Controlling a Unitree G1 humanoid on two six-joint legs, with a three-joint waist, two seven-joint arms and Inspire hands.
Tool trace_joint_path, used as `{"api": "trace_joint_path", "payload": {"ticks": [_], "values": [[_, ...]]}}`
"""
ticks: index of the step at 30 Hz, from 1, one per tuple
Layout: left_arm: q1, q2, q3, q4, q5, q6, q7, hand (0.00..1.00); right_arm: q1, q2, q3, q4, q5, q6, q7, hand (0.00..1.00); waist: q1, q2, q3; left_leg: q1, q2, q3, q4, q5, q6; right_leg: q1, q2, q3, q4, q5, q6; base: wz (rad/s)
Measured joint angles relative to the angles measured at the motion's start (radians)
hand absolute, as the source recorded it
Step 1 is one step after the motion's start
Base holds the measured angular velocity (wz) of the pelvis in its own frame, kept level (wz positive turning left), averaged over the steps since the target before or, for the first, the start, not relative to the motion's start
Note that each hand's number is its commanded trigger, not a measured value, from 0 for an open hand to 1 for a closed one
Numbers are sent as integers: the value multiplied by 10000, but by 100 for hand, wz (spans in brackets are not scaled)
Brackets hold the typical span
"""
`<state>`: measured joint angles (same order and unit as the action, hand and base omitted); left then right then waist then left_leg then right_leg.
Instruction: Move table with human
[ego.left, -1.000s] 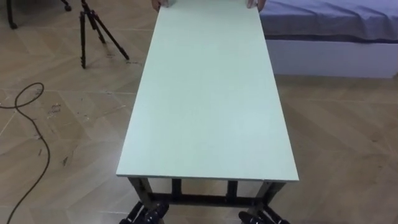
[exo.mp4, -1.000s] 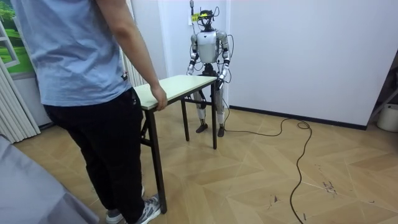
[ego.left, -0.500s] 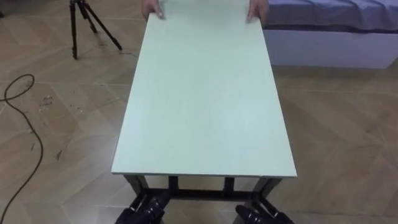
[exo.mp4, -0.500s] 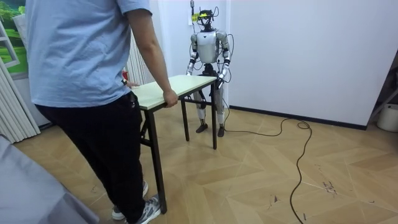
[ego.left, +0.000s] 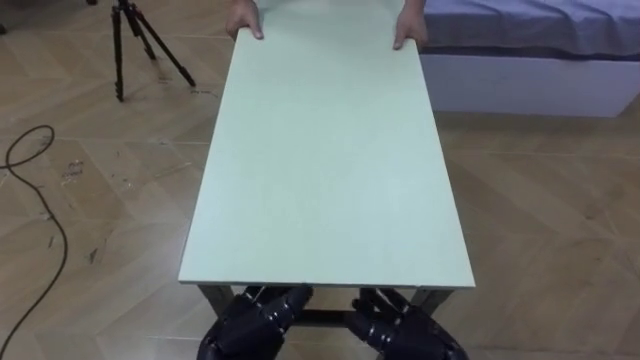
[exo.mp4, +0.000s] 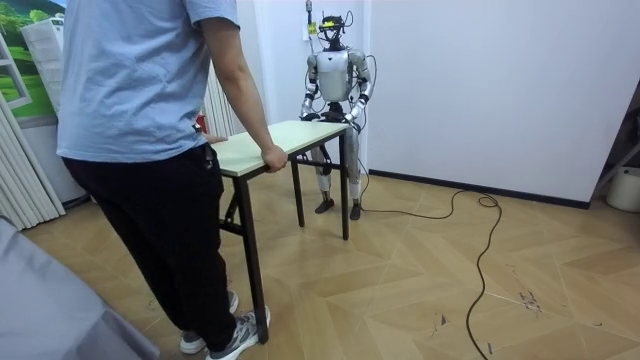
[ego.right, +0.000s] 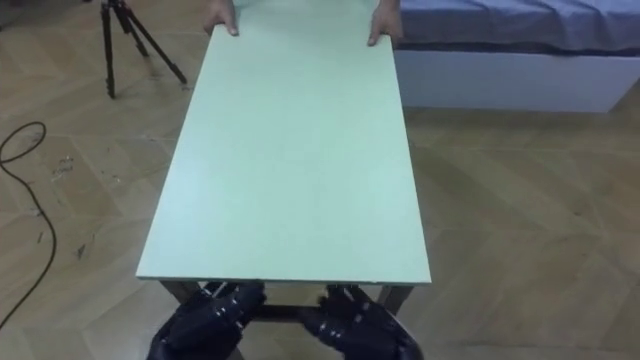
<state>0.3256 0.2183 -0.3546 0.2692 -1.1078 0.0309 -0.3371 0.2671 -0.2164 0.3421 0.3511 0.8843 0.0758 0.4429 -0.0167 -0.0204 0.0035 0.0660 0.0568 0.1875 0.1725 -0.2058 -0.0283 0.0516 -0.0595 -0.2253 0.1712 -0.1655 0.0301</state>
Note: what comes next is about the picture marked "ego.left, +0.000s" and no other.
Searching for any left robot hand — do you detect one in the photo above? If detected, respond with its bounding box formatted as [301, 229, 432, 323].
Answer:
[196, 285, 315, 360]

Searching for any grey bed with white base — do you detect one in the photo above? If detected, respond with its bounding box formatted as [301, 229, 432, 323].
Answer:
[418, 0, 640, 119]

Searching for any white desk with dark legs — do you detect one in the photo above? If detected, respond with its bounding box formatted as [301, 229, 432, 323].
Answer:
[177, 0, 477, 330]

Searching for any black camera tripod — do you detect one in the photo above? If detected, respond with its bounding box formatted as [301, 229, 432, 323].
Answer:
[85, 0, 197, 103]

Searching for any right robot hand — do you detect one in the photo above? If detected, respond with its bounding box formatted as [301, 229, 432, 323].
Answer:
[345, 287, 470, 360]

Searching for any black floor cable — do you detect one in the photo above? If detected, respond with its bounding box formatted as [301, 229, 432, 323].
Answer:
[0, 124, 69, 359]

